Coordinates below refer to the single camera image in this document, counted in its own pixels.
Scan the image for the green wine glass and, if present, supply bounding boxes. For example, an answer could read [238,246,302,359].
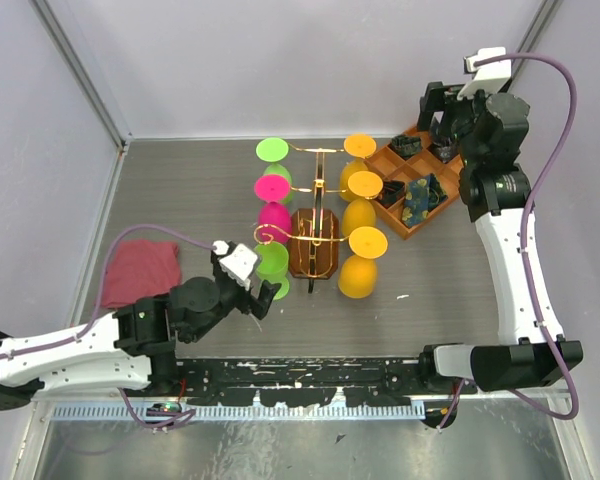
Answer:
[254,137,292,203]
[255,241,290,300]

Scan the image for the gold wire glass rack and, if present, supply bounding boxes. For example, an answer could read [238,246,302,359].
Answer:
[283,139,346,293]

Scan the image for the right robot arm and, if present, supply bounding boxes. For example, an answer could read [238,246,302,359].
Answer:
[417,82,583,394]

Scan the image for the orange wine glass front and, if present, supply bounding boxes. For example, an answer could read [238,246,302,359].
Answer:
[338,226,388,299]

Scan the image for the wooden compartment tray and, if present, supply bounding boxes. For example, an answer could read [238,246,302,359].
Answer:
[365,126,463,240]

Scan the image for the green wine glass front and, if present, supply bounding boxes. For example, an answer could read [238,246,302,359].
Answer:
[255,241,290,300]

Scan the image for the red folded cloth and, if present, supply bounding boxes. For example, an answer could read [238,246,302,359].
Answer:
[98,239,182,309]

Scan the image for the pink wine glass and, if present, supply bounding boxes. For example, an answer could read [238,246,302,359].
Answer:
[254,174,292,245]

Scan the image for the green wine glass back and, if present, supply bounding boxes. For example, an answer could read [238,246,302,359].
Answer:
[254,137,292,203]

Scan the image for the black mounting base plate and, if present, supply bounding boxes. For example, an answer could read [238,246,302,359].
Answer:
[122,357,479,409]

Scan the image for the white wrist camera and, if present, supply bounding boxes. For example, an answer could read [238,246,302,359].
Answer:
[457,47,512,100]
[212,240,260,290]

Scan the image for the black pouch in tray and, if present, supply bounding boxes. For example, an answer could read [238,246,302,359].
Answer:
[389,134,422,160]

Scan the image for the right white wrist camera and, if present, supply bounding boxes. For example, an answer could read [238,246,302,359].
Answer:
[457,47,512,100]

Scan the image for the black folded item in tray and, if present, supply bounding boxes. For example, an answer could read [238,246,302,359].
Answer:
[428,126,458,164]

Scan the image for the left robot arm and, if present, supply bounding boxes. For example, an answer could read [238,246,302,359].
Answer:
[0,244,281,411]

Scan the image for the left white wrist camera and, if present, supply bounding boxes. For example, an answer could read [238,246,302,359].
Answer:
[212,240,260,290]

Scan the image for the blue floral pouch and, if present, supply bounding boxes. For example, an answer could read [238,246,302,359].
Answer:
[401,173,448,228]

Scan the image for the orange wine glass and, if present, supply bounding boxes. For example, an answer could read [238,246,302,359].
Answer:
[338,226,388,299]
[341,171,383,237]
[339,133,377,202]

